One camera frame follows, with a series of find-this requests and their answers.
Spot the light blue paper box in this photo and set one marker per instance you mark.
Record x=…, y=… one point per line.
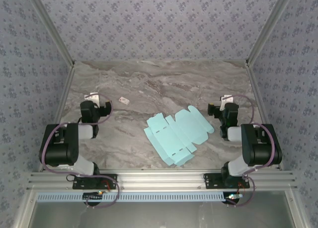
x=179, y=133

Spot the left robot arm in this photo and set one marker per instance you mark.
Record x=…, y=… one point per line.
x=59, y=148

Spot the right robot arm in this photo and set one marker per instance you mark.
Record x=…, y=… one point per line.
x=261, y=148

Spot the small white card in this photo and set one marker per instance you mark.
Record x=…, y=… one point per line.
x=124, y=100

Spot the black controller board with LEDs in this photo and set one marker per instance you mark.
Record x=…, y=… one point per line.
x=92, y=195
x=233, y=198

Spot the grey metal sheet panel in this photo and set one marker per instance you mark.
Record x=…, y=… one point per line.
x=161, y=215

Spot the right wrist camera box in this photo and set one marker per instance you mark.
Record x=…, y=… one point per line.
x=226, y=100

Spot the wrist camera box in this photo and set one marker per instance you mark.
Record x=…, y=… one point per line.
x=92, y=97
x=226, y=100

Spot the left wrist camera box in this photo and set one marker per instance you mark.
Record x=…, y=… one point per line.
x=92, y=97

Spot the aluminium side rail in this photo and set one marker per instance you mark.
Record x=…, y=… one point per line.
x=58, y=113
x=264, y=113

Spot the aluminium rail beam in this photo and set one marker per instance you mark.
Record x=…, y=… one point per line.
x=161, y=179

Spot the aluminium frame post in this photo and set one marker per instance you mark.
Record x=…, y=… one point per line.
x=51, y=26
x=270, y=26

